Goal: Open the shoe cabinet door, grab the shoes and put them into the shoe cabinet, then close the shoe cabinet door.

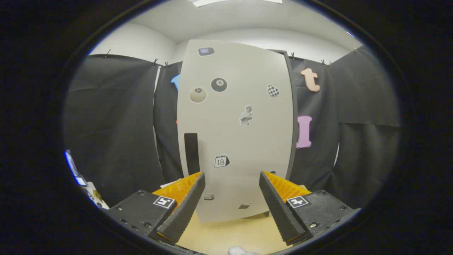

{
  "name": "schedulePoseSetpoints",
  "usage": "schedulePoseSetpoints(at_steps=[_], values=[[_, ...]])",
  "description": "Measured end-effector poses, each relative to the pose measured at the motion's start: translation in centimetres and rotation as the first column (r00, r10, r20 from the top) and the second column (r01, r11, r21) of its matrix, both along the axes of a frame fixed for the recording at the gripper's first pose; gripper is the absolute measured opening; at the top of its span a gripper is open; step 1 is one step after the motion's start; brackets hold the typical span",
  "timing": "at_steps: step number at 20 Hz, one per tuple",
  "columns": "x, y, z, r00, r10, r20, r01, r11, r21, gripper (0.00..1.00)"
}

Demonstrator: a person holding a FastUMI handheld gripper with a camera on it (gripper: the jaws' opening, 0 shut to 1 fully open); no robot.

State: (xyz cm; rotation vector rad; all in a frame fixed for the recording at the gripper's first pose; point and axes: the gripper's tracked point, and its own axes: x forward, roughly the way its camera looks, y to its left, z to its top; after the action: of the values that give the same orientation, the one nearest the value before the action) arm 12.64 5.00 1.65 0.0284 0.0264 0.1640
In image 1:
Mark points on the small ceiling light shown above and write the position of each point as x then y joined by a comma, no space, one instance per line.
350,34

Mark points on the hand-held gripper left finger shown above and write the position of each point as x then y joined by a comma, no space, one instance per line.
184,212

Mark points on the black backdrop cloth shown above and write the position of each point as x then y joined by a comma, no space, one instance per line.
116,124

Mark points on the grey shoe cabinet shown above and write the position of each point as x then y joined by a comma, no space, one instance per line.
293,124

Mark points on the white book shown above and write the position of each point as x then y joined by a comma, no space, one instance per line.
169,183

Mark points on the long ceiling light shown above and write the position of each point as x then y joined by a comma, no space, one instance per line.
233,1

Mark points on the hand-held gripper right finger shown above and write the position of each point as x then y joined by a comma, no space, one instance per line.
279,212

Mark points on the blue and white object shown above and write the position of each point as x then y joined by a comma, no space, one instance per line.
76,170

